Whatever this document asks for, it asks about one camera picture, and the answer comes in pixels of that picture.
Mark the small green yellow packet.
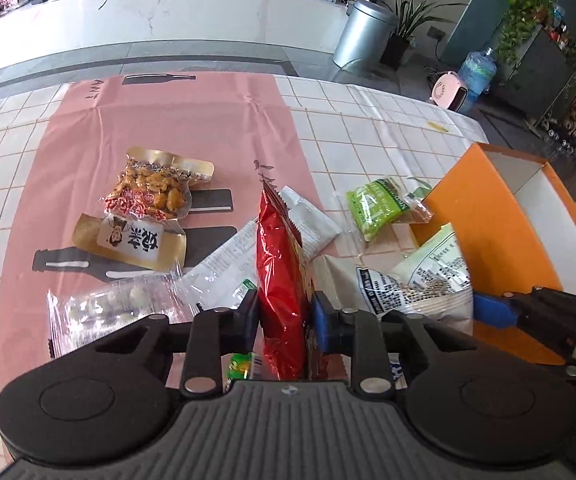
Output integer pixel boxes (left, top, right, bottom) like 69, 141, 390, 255
224, 280, 265, 394

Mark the orange box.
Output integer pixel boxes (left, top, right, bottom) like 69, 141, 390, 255
410, 142, 576, 367

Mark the gold snack packet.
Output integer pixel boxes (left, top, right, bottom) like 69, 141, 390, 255
72, 147, 217, 272

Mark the potted plant in black pot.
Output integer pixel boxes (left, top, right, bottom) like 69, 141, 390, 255
377, 0, 469, 69

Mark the trailing green plant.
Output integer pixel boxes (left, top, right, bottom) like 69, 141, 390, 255
482, 0, 569, 67

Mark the blue water bottle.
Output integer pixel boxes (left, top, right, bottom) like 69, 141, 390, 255
457, 47, 498, 102

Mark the white printed snack packet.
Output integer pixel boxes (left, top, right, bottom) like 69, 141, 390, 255
178, 186, 343, 312

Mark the grey cabinet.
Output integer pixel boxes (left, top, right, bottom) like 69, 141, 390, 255
496, 24, 576, 122

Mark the silver trash can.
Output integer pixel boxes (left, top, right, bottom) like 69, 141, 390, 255
332, 0, 399, 69

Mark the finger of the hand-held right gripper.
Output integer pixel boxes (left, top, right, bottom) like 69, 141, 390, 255
472, 286, 576, 381

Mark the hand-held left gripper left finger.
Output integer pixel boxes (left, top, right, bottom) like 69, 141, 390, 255
95, 287, 261, 401

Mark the red snack packet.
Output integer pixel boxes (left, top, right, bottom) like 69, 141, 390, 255
255, 179, 319, 382

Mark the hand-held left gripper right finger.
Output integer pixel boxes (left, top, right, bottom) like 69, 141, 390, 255
310, 290, 468, 397

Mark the beige packet with black label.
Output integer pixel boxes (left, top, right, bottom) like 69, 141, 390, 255
313, 254, 474, 337

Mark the green snack packet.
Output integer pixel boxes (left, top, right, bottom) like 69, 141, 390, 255
344, 176, 434, 243

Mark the white green-print snack packet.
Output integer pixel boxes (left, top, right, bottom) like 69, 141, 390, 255
392, 222, 474, 295

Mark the white marble counter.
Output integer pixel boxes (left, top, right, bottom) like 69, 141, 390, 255
0, 0, 365, 84

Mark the pink heater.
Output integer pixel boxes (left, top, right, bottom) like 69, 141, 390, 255
429, 70, 471, 112

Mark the clear packet of white candies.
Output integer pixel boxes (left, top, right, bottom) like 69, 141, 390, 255
46, 269, 205, 359

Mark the pink printed table mat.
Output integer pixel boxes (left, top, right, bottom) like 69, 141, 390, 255
0, 71, 343, 480

